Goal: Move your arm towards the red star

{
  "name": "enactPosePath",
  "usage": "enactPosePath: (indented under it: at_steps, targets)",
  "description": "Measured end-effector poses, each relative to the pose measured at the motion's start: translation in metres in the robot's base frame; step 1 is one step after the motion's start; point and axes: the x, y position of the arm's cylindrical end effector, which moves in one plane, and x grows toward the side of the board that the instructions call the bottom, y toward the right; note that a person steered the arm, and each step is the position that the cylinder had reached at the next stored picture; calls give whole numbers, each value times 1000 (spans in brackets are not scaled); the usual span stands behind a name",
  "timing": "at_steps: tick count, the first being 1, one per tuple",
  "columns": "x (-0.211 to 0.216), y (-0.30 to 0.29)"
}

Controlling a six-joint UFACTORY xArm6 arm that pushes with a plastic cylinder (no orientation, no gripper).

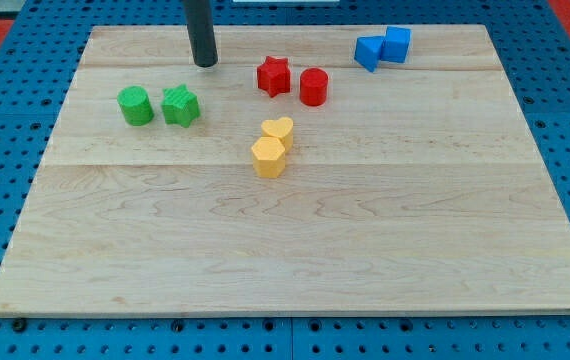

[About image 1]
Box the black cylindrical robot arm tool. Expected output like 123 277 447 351
183 0 218 68

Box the red star block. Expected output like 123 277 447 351
257 56 291 97

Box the green star block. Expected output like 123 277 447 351
161 84 200 128

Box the yellow hexagon block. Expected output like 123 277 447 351
251 137 286 178

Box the yellow heart block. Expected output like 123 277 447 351
261 117 294 152

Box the light wooden board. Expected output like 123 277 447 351
0 25 570 318

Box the red cylinder block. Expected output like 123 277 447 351
299 68 329 107

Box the blue triangular block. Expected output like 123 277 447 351
354 36 384 73

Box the green cylinder block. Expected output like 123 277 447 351
117 86 154 126

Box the blue cube block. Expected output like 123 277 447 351
381 26 411 63

